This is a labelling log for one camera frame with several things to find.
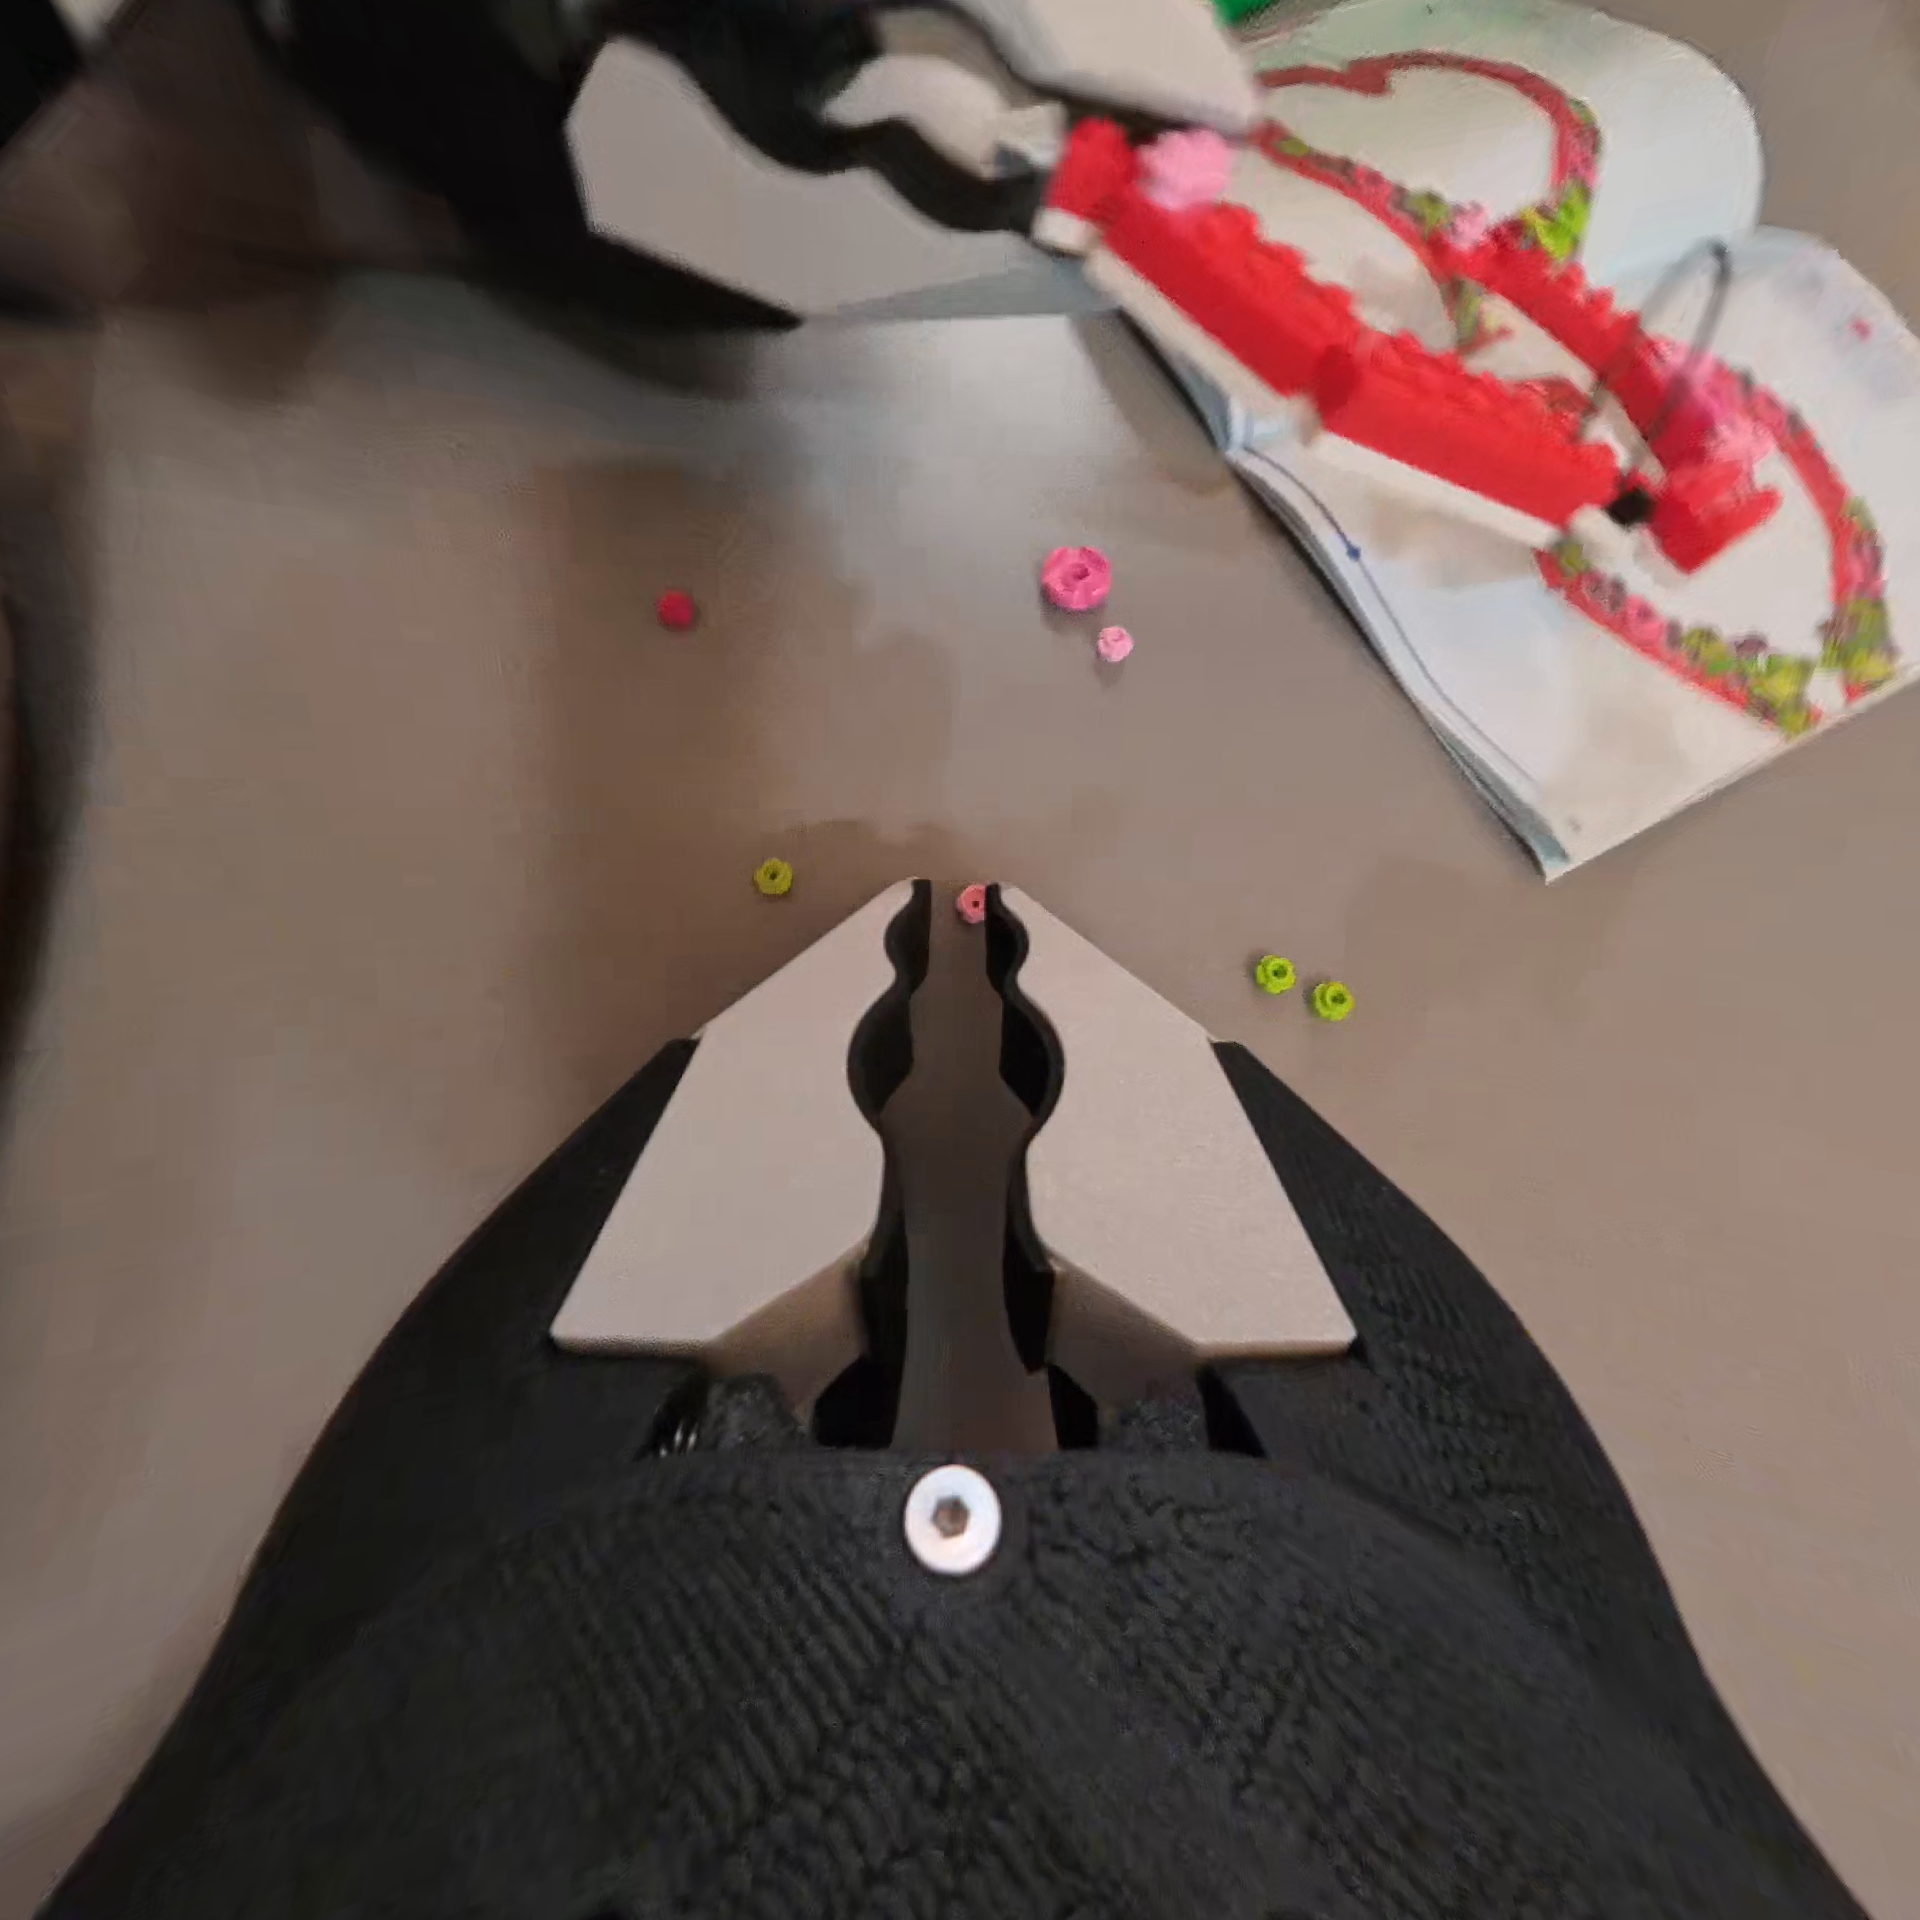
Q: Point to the lego instruction booklet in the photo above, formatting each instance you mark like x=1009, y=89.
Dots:
x=1575, y=690

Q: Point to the red lego heart frame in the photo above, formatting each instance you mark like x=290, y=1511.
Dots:
x=1425, y=414

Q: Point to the crimson round lego piece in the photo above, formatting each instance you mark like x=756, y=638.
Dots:
x=677, y=607

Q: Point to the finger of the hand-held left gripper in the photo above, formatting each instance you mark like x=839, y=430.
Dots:
x=705, y=211
x=1110, y=60

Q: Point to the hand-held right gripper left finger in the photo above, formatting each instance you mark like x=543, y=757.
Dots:
x=733, y=1169

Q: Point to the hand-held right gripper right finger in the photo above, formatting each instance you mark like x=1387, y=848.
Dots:
x=1185, y=1185

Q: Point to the magenta lego flower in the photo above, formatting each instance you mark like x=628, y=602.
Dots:
x=1076, y=576

